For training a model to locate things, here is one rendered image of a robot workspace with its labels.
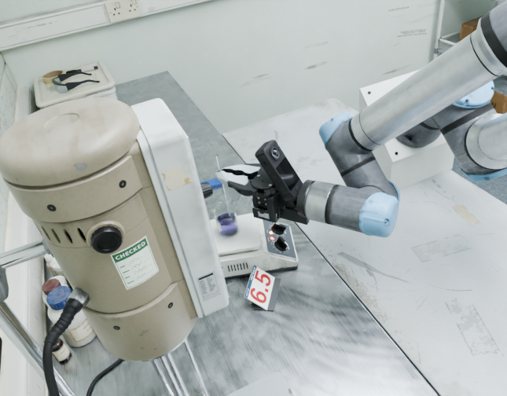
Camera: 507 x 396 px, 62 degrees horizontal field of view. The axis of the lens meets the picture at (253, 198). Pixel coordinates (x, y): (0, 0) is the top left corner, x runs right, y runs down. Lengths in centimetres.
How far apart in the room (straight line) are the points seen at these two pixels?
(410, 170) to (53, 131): 102
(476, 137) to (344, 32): 178
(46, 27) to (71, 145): 185
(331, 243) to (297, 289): 16
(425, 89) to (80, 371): 82
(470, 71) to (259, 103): 191
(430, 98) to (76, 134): 56
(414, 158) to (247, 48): 141
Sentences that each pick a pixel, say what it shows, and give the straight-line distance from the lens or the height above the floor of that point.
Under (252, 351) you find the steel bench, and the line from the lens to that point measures 88.
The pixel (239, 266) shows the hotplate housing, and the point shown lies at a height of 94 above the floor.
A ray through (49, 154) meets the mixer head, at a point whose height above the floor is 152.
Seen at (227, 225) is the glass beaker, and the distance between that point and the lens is 95.
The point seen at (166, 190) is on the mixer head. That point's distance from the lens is 33.
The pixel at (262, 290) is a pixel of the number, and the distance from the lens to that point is 95.
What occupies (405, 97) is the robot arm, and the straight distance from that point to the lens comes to 75.
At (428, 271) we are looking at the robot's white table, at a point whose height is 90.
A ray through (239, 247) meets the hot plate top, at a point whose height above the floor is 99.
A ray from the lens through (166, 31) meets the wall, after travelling 225.
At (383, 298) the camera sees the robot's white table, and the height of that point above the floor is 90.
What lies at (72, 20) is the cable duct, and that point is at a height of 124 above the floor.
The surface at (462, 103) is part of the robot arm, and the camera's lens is 101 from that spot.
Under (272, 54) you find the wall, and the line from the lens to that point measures 247.
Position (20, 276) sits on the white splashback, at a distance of 108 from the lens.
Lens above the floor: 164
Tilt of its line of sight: 37 degrees down
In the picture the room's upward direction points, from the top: 9 degrees counter-clockwise
